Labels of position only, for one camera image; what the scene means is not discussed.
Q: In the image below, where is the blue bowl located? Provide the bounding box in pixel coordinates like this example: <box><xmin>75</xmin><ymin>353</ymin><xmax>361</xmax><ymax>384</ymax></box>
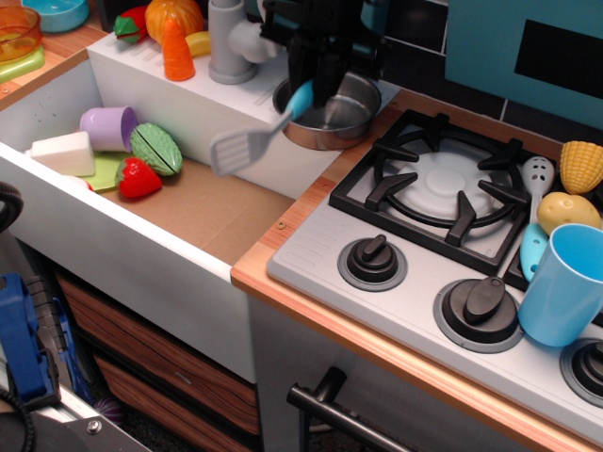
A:
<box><xmin>21</xmin><ymin>0</ymin><xmax>90</xmax><ymax>34</ymax></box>

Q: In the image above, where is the orange transparent bowl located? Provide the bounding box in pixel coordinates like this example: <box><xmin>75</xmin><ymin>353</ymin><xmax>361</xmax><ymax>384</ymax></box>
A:
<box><xmin>0</xmin><ymin>6</ymin><xmax>42</xmax><ymax>63</ymax></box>

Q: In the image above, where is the purple toy ball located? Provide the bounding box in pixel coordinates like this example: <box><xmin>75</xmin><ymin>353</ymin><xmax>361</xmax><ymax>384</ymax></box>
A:
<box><xmin>94</xmin><ymin>396</ymin><xmax>125</xmax><ymax>427</ymax></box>

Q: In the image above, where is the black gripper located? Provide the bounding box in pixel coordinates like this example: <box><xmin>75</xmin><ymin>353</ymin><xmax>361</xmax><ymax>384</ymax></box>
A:
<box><xmin>261</xmin><ymin>0</ymin><xmax>385</xmax><ymax>108</ymax></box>

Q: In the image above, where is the left black stove knob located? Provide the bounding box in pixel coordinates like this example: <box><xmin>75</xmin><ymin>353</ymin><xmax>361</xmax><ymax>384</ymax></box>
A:
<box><xmin>337</xmin><ymin>234</ymin><xmax>408</xmax><ymax>293</ymax></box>

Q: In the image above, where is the orange toy carrot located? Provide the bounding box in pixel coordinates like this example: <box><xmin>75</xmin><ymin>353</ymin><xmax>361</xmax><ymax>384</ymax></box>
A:
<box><xmin>162</xmin><ymin>19</ymin><xmax>196</xmax><ymax>81</ymax></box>

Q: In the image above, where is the wooden drawer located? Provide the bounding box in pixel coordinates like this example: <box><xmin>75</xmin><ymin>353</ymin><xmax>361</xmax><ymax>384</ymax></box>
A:
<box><xmin>94</xmin><ymin>355</ymin><xmax>261</xmax><ymax>451</ymax></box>
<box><xmin>55</xmin><ymin>272</ymin><xmax>260</xmax><ymax>437</ymax></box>

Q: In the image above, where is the yellow toy banana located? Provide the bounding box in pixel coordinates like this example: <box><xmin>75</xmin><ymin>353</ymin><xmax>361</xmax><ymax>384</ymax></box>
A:
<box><xmin>186</xmin><ymin>31</ymin><xmax>211</xmax><ymax>57</ymax></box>

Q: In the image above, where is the white toy sink basin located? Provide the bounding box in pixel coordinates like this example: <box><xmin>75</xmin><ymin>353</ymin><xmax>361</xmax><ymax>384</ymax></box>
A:
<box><xmin>1</xmin><ymin>35</ymin><xmax>335</xmax><ymax>381</ymax></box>

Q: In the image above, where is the red green toy pepper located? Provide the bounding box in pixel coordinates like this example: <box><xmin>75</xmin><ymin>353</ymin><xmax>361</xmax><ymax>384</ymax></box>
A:
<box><xmin>114</xmin><ymin>5</ymin><xmax>148</xmax><ymax>43</ymax></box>

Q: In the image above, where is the black stove grate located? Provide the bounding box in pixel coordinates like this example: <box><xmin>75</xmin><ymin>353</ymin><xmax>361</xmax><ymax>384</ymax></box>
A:
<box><xmin>329</xmin><ymin>110</ymin><xmax>530</xmax><ymax>276</ymax></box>

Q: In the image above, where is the blue clamp device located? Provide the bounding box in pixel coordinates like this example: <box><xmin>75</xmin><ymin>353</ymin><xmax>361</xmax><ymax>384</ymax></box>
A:
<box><xmin>1</xmin><ymin>273</ymin><xmax>93</xmax><ymax>410</ymax></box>

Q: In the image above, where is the light blue plastic cup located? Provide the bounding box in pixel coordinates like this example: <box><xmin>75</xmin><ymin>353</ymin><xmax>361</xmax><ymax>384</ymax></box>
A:
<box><xmin>518</xmin><ymin>224</ymin><xmax>602</xmax><ymax>347</ymax></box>

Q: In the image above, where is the black oven door handle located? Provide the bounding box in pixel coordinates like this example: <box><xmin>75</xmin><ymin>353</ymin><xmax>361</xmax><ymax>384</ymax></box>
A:
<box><xmin>286</xmin><ymin>366</ymin><xmax>411</xmax><ymax>451</ymax></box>

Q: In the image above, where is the right black stove knob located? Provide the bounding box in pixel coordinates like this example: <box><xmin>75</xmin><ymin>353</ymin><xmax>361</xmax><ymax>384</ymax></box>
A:
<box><xmin>560</xmin><ymin>338</ymin><xmax>602</xmax><ymax>409</ymax></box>

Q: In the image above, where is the yellow toy corn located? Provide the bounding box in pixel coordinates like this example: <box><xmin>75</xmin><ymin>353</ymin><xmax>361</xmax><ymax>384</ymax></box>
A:
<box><xmin>560</xmin><ymin>140</ymin><xmax>602</xmax><ymax>195</ymax></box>

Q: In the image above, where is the light green plate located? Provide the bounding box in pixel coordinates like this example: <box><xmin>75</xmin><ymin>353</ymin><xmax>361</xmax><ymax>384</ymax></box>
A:
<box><xmin>81</xmin><ymin>152</ymin><xmax>132</xmax><ymax>192</ymax></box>

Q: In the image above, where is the upper wooden drawer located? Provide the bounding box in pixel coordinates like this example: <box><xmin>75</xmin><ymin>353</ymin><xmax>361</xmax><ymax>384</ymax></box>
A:
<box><xmin>55</xmin><ymin>272</ymin><xmax>260</xmax><ymax>437</ymax></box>

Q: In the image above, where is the red toy strawberry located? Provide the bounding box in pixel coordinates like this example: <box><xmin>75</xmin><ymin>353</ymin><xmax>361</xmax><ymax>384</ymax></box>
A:
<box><xmin>115</xmin><ymin>157</ymin><xmax>163</xmax><ymax>199</ymax></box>

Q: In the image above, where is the white slotted spoon blue handle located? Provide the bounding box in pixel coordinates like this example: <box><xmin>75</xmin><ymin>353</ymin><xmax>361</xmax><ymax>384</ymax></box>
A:
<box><xmin>519</xmin><ymin>156</ymin><xmax>555</xmax><ymax>283</ymax></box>

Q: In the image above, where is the black coiled cable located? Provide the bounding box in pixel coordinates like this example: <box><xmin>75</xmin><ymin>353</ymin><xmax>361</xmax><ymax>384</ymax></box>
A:
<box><xmin>0</xmin><ymin>388</ymin><xmax>37</xmax><ymax>452</ymax></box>

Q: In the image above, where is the orange toy pumpkin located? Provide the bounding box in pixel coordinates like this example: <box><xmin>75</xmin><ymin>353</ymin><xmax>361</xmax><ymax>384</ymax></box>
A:
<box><xmin>145</xmin><ymin>0</ymin><xmax>204</xmax><ymax>44</ymax></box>

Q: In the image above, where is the white toy block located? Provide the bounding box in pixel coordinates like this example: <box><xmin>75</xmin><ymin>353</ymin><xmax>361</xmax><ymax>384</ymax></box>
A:
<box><xmin>24</xmin><ymin>131</ymin><xmax>95</xmax><ymax>176</ymax></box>

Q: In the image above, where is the middle black stove knob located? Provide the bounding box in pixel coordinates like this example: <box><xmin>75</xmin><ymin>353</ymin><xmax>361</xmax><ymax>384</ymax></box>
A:
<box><xmin>433</xmin><ymin>277</ymin><xmax>523</xmax><ymax>354</ymax></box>

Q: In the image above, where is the grey spatula blue handle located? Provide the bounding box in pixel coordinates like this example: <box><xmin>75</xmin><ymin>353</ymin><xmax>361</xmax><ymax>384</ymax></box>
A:
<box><xmin>210</xmin><ymin>79</ymin><xmax>314</xmax><ymax>176</ymax></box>

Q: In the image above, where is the grey toy faucet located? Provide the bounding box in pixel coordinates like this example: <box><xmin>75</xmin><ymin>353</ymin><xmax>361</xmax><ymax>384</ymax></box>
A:
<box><xmin>208</xmin><ymin>1</ymin><xmax>282</xmax><ymax>85</ymax></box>

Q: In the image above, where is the purple plastic cup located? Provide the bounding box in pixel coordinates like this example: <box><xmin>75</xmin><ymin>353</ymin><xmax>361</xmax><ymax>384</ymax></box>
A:
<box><xmin>79</xmin><ymin>106</ymin><xmax>139</xmax><ymax>153</ymax></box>

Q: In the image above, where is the lower wooden drawer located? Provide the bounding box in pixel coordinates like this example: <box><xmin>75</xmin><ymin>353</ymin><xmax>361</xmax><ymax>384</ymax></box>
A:
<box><xmin>94</xmin><ymin>355</ymin><xmax>261</xmax><ymax>451</ymax></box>

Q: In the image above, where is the silver metal pan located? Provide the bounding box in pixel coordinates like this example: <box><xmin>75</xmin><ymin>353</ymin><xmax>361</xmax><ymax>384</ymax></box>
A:
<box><xmin>284</xmin><ymin>73</ymin><xmax>382</xmax><ymax>151</ymax></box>

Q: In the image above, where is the green toy bitter gourd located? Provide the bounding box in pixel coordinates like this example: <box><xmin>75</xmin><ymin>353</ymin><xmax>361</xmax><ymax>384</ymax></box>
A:
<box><xmin>130</xmin><ymin>122</ymin><xmax>183</xmax><ymax>176</ymax></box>

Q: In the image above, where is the black stove knob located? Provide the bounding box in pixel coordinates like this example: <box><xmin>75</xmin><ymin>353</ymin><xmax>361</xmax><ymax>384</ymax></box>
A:
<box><xmin>337</xmin><ymin>234</ymin><xmax>408</xmax><ymax>293</ymax></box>
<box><xmin>433</xmin><ymin>277</ymin><xmax>523</xmax><ymax>354</ymax></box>
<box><xmin>560</xmin><ymin>338</ymin><xmax>602</xmax><ymax>409</ymax></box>

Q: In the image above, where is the yellow toy potato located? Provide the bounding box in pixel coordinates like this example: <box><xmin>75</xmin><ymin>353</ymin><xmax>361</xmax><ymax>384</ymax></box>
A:
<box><xmin>537</xmin><ymin>192</ymin><xmax>602</xmax><ymax>235</ymax></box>

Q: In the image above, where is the grey stove top panel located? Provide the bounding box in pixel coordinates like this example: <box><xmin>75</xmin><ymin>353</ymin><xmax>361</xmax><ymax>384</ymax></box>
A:
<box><xmin>267</xmin><ymin>194</ymin><xmax>602</xmax><ymax>445</ymax></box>

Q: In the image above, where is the green square plate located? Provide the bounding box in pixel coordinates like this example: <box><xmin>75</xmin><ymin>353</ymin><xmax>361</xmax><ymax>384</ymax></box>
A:
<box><xmin>0</xmin><ymin>46</ymin><xmax>45</xmax><ymax>84</ymax></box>

